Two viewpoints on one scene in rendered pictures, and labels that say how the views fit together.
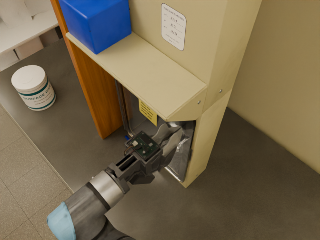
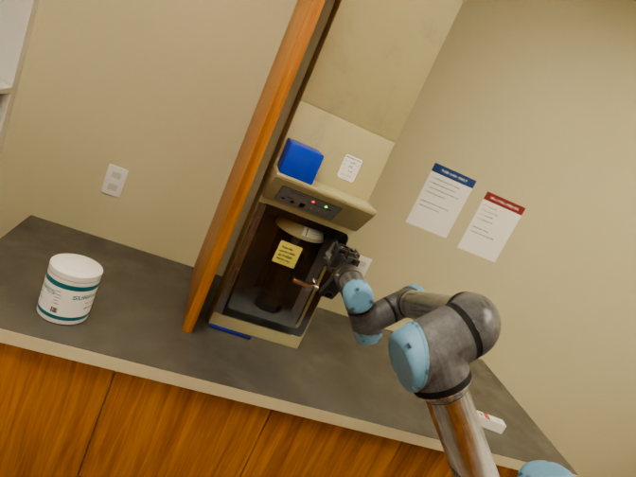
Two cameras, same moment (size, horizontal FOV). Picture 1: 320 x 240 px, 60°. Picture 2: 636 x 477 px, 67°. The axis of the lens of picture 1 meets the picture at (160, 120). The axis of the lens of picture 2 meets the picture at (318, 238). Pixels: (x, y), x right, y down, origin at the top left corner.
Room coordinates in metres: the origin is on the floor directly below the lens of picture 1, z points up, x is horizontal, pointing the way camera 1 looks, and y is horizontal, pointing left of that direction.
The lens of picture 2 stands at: (-0.26, 1.29, 1.73)
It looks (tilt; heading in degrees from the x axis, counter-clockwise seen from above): 15 degrees down; 297
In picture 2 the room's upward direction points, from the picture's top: 25 degrees clockwise
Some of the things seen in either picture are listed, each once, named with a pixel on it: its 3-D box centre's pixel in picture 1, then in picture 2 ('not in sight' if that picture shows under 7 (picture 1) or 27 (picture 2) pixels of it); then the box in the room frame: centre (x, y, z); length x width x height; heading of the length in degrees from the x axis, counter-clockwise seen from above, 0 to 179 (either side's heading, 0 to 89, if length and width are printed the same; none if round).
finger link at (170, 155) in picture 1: (161, 157); not in sight; (0.29, 0.00, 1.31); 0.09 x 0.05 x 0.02; 134
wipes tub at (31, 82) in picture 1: (35, 88); (70, 288); (0.76, 0.53, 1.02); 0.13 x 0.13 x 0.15
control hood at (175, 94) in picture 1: (133, 74); (318, 203); (0.42, 0.06, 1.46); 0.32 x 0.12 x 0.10; 44
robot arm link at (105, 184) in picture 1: (106, 186); (347, 278); (0.21, 0.12, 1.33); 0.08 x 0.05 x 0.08; 44
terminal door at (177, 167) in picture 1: (152, 125); (282, 273); (0.46, 0.02, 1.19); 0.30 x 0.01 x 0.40; 44
